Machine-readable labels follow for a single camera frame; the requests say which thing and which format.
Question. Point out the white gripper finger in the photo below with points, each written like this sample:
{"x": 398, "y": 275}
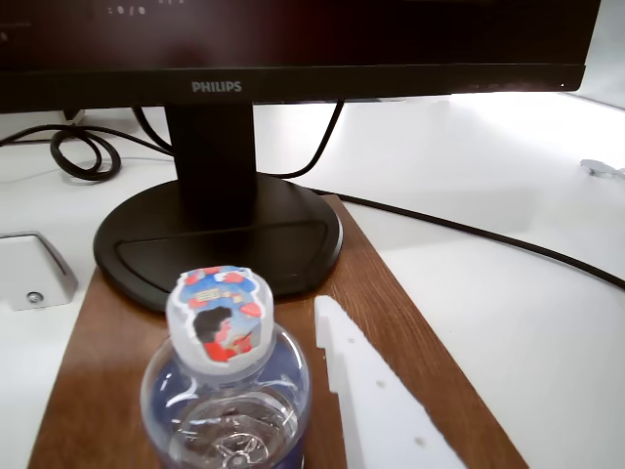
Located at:
{"x": 376, "y": 405}

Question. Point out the blue bottle with sticker cap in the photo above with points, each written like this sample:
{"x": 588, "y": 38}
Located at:
{"x": 229, "y": 400}

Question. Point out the brown wooden board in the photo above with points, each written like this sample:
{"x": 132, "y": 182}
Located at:
{"x": 390, "y": 352}

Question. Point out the black Philips monitor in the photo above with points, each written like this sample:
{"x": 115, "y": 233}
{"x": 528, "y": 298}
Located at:
{"x": 220, "y": 229}

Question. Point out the grey metal desk bracket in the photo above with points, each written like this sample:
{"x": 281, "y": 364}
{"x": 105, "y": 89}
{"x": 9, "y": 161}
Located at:
{"x": 29, "y": 273}

